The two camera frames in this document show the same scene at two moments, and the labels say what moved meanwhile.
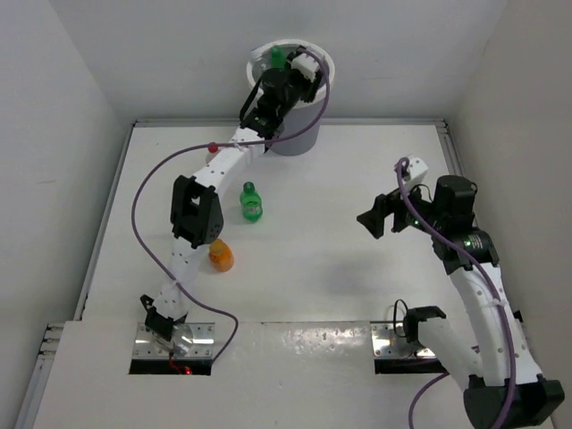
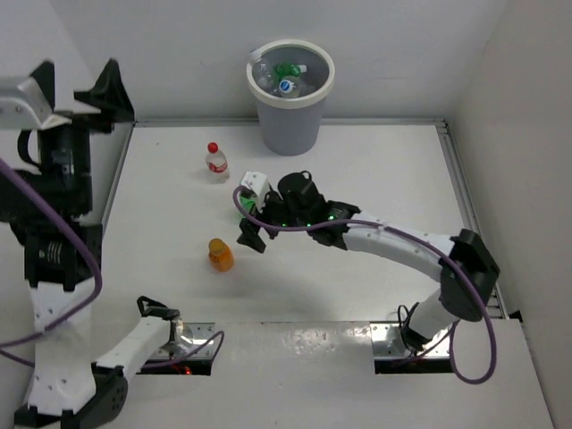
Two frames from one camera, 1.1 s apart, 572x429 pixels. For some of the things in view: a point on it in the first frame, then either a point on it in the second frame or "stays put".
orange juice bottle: (221, 256) stays put
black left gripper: (307, 86) to (112, 90)
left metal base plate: (189, 340) stays put
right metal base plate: (386, 343) stays put
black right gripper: (374, 218) to (250, 235)
